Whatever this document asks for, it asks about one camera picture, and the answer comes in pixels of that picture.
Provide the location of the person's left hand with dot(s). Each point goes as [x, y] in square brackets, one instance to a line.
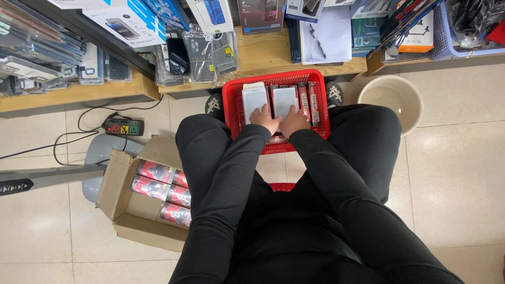
[265, 117]

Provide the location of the person's right hand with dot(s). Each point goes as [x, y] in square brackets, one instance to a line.
[296, 120]

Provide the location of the person's right fingers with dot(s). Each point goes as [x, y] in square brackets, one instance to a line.
[298, 111]

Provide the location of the person's left fingers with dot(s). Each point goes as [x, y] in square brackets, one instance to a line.
[260, 111]

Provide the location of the thick white packet stack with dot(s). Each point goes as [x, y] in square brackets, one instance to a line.
[253, 96]

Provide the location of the red label narrow packet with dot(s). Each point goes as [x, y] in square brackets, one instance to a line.
[303, 98]
[313, 102]

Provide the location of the red plastic basket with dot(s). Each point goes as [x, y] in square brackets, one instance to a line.
[236, 106]

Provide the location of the person's right black shoe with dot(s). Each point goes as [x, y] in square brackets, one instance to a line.
[334, 94]

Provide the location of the person's black shoe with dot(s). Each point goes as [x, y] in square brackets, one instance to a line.
[334, 94]
[214, 105]

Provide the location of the person's left black shoe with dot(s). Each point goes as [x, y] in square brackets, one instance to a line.
[214, 105]

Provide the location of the wooden shelf with boxes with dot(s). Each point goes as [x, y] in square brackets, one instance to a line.
[264, 51]

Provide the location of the person's left leg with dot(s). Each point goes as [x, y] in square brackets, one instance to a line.
[201, 146]

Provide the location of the person's leg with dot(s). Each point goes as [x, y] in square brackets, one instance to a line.
[201, 146]
[367, 138]

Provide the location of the black pen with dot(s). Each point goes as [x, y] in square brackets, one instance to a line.
[320, 46]

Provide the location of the clear phone case packet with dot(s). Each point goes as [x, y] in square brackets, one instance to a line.
[167, 73]
[200, 55]
[225, 51]

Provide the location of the person's right leg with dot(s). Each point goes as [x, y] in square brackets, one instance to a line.
[367, 138]

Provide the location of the red plastic stool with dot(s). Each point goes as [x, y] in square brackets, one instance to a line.
[282, 187]

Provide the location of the white paper pad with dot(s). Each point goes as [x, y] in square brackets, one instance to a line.
[335, 35]

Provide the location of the grey brown box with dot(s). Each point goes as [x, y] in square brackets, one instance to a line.
[260, 15]

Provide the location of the beige plastic bucket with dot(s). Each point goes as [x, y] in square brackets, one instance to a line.
[394, 102]

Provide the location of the black phone case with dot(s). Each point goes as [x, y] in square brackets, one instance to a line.
[178, 55]

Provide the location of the stack of teal boxes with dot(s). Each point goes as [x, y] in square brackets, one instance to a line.
[365, 35]

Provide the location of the red glossy packet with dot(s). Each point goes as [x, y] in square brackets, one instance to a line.
[150, 187]
[156, 171]
[179, 196]
[180, 178]
[175, 213]

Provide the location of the small white phone box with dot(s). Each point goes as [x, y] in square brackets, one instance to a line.
[211, 14]

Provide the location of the wooden shelf with lilac basket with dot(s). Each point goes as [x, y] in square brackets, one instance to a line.
[402, 63]

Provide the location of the black power strip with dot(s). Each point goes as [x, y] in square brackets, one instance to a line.
[124, 127]

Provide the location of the white orange box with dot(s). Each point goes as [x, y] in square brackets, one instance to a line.
[418, 35]

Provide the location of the white blue phone box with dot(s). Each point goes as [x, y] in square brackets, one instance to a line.
[126, 23]

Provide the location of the lilac plastic basket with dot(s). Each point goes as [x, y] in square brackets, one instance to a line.
[442, 39]

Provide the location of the grey floor appliance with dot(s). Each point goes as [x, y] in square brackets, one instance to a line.
[98, 152]

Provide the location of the brown cardboard box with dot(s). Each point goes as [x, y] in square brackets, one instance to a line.
[126, 221]

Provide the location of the long wooden shelf with cases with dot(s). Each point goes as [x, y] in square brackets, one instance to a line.
[79, 94]

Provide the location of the heap of clear case packets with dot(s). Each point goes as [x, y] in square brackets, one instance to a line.
[35, 43]

